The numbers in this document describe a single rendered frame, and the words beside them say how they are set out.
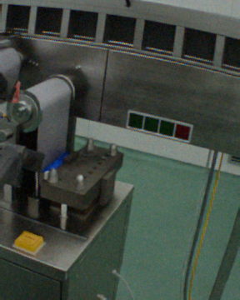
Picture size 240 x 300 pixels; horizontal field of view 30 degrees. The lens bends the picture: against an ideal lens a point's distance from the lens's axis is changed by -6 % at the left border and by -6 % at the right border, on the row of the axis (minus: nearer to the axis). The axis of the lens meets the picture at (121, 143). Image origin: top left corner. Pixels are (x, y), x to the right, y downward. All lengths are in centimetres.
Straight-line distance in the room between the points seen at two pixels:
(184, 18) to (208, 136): 45
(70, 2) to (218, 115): 71
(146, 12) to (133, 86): 29
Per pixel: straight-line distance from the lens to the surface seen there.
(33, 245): 142
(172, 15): 165
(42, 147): 160
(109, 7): 172
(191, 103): 168
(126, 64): 172
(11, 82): 134
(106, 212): 168
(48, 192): 157
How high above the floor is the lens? 176
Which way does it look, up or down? 22 degrees down
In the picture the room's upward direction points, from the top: 8 degrees clockwise
